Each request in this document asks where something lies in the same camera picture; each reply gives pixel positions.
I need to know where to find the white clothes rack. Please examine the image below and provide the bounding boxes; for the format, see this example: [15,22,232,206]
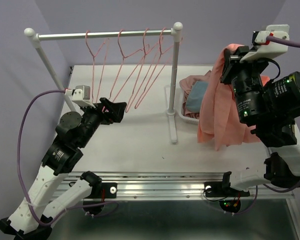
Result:
[24,22,183,144]

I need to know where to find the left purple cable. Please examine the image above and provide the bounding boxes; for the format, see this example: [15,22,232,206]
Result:
[16,89,120,227]

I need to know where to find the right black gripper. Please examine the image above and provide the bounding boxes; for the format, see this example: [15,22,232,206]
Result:
[221,45,274,125]

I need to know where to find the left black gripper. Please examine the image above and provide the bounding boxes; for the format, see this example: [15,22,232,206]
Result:
[78,96,128,147]

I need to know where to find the blue denim skirt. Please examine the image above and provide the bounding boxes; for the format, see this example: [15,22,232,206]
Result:
[185,81,208,113]

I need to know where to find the purple cable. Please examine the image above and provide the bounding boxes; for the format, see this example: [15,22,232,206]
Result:
[224,34,300,217]
[16,89,120,227]

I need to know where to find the pink wire hanger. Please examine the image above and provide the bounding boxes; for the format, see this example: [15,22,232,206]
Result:
[84,30,110,103]
[124,27,163,113]
[109,29,144,102]
[132,22,183,109]

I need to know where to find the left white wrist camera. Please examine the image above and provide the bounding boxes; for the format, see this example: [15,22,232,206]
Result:
[64,85,96,108]

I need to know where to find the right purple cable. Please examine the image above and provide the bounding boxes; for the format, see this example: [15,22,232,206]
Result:
[224,34,300,217]

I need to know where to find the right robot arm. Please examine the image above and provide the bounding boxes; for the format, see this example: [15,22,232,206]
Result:
[205,46,300,198]

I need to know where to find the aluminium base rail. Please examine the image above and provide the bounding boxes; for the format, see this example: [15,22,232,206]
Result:
[49,172,296,201]

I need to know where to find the white plastic basket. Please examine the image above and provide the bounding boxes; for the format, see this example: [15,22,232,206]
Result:
[178,88,200,125]

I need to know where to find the coral pink skirt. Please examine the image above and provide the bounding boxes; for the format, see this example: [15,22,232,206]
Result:
[197,43,261,151]

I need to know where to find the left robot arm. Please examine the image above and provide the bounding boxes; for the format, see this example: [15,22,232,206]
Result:
[0,97,127,240]

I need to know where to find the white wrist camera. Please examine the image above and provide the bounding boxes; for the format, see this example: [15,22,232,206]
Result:
[240,24,290,63]
[64,85,96,108]

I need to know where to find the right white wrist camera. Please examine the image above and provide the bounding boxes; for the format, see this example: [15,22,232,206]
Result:
[240,24,290,63]

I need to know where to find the dusty pink ruffled skirt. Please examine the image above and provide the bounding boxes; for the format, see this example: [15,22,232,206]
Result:
[179,70,211,107]

